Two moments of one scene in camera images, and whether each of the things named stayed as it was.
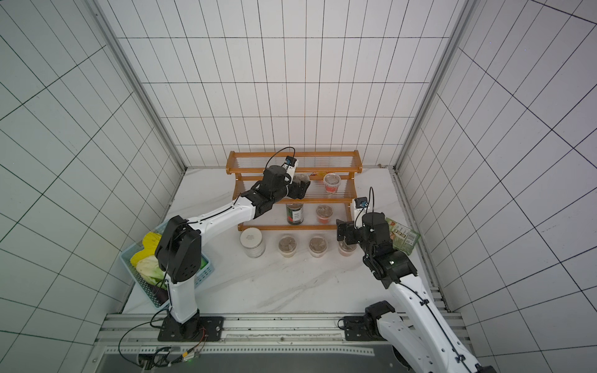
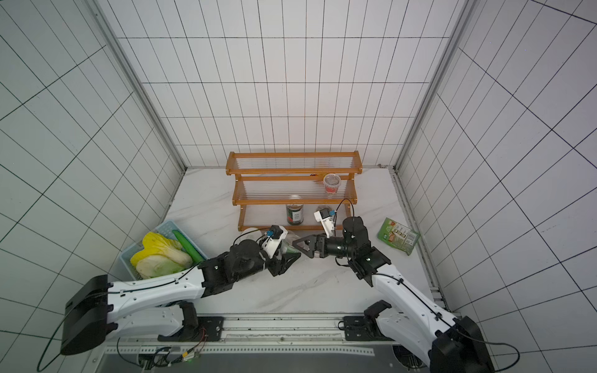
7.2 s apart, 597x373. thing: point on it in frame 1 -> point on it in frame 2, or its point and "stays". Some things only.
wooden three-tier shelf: (329, 198) stays
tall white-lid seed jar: (252, 240) stays
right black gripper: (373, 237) -> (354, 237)
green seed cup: (301, 180) -> (286, 248)
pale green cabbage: (150, 269) stays
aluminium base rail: (129, 343) stays
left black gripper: (299, 194) -> (280, 266)
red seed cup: (331, 181) stays
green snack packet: (403, 238) stays
